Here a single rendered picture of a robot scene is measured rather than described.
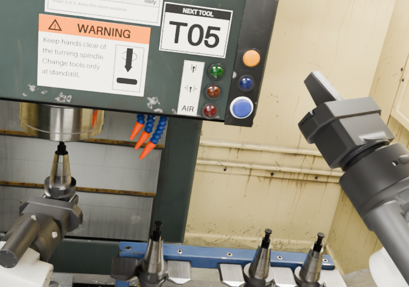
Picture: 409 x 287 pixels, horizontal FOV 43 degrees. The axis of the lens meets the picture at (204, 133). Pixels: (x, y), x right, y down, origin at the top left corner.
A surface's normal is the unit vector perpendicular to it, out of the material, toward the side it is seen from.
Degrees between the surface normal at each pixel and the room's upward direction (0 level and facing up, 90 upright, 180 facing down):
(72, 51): 90
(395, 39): 90
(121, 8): 90
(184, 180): 90
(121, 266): 0
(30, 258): 10
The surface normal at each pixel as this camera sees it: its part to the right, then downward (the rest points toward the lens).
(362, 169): -0.60, -0.10
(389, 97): -0.98, -0.10
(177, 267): 0.15, -0.91
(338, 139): -0.80, 0.12
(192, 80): 0.10, 0.41
